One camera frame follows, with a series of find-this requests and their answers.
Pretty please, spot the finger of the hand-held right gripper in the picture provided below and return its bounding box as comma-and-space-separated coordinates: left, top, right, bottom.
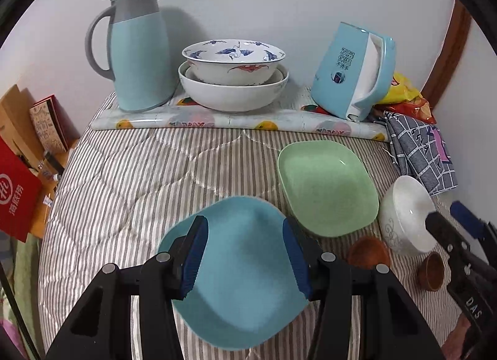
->
424, 211, 471, 268
449, 200, 497, 247

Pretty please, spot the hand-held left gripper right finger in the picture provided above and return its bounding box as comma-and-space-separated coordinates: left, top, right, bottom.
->
283, 217, 445, 360

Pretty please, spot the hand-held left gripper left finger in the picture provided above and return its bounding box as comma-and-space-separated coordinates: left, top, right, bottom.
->
46, 216, 210, 360

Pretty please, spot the small brown bowl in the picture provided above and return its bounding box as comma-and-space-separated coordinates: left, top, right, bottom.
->
417, 252, 445, 291
347, 236, 391, 268

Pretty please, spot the small white patterned bowl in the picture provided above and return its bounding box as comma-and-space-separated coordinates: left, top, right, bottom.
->
379, 176, 441, 256

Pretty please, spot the blue square plate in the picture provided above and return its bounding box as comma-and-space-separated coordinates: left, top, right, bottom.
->
157, 196, 311, 351

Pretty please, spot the green square plate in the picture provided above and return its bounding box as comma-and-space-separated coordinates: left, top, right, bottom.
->
277, 142, 380, 238

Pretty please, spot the person's right hand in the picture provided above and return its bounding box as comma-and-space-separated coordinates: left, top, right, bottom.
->
443, 315, 476, 360

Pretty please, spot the grey checked cloth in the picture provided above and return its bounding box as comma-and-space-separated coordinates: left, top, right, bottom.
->
382, 111, 459, 196

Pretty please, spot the striped quilt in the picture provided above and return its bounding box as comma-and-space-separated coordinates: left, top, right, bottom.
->
37, 92, 478, 360

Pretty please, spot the red snack bag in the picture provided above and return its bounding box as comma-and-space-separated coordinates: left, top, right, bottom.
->
369, 98, 433, 124

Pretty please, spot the yellow snack bag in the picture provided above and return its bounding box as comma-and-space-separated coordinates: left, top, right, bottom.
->
378, 72, 424, 105

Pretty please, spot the fruit print table mat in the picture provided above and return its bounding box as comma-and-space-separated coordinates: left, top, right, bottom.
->
89, 86, 389, 141

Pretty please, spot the large white bowl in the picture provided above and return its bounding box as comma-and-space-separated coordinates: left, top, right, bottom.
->
178, 62, 290, 113

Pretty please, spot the green cloth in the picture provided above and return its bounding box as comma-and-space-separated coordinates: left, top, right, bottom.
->
0, 236, 41, 360

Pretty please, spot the red paper bag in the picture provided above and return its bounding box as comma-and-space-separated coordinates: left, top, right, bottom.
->
0, 135, 43, 242

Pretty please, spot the light blue electric kettle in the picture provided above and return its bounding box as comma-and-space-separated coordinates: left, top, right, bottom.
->
311, 22, 397, 122

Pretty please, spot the blue painted white bowl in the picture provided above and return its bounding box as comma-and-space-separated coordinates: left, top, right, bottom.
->
182, 39, 286, 86

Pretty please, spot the patterned gift box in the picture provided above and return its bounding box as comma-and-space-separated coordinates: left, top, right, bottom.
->
29, 95, 80, 153

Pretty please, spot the light blue thermos jug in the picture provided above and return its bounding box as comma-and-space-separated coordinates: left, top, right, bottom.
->
85, 0, 175, 112

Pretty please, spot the cardboard box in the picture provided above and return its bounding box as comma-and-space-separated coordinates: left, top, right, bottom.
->
0, 84, 43, 163

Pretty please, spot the wooden door frame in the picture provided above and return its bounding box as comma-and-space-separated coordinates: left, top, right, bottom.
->
421, 0, 472, 112

